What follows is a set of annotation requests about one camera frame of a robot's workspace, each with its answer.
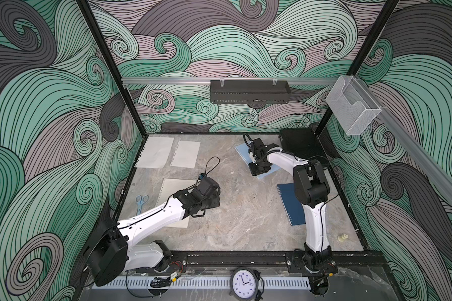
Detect clear acrylic wall holder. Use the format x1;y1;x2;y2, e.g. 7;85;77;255
326;75;382;136

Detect dark blue spiral notebook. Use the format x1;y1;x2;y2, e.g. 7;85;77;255
277;183;306;226

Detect cream lined spiral notebook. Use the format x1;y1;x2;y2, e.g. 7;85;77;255
155;178;196;229

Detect black hard case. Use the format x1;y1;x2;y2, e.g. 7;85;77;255
279;128;330;169

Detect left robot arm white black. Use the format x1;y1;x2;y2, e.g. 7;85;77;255
82;174;220;287

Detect black wall tray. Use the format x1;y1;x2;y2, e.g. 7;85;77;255
210;81;291;107

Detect white slotted cable duct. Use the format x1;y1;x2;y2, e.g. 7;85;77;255
92;276;311;290

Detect aluminium rail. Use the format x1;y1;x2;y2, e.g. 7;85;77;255
121;77;338;85
356;78;452;207

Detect small yellowish object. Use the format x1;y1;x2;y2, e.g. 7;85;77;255
337;233;349;242

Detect aluminium rail right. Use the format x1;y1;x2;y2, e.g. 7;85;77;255
356;78;452;207

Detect light blue spiral notebook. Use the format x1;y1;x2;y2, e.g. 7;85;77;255
235;143;280;179

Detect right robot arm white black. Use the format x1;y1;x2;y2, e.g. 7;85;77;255
243;134;331;272

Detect torn lined paper page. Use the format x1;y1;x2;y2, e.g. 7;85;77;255
134;135;174;169

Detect aluminium rail back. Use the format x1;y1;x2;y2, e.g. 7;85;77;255
121;77;338;85

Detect round white clock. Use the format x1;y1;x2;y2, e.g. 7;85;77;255
229;267;259;301

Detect light blue scissors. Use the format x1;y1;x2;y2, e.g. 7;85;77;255
135;195;149;215

